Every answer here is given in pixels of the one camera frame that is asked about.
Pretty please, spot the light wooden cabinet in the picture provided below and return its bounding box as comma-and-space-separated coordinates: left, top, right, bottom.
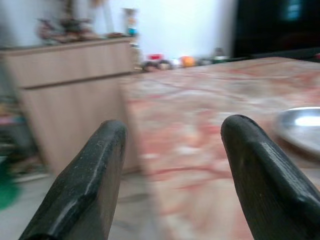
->
0, 37, 139, 176

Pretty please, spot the red lidded snack jar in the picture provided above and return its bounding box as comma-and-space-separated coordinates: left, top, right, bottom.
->
142, 53, 162, 72

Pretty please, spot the round steel plate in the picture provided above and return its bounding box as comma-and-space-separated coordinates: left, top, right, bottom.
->
273, 106, 320, 154

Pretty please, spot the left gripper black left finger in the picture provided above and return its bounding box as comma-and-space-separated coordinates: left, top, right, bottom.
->
18, 119, 128, 240

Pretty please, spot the green mat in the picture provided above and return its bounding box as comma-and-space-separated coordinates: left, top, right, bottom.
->
0, 154, 24, 211

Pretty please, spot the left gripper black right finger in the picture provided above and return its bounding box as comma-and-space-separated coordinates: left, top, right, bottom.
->
220, 114, 320, 240

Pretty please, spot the orange round toy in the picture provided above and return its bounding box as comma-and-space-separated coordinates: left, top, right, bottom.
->
180, 56, 196, 68

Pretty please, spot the black and white round toy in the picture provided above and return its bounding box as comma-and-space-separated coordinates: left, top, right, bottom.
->
158, 59, 174, 71

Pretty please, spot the large black television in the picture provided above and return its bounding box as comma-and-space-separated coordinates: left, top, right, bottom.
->
232, 0, 320, 60

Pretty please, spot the tall colourful figurine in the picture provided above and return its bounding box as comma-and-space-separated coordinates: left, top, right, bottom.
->
122, 7, 139, 38

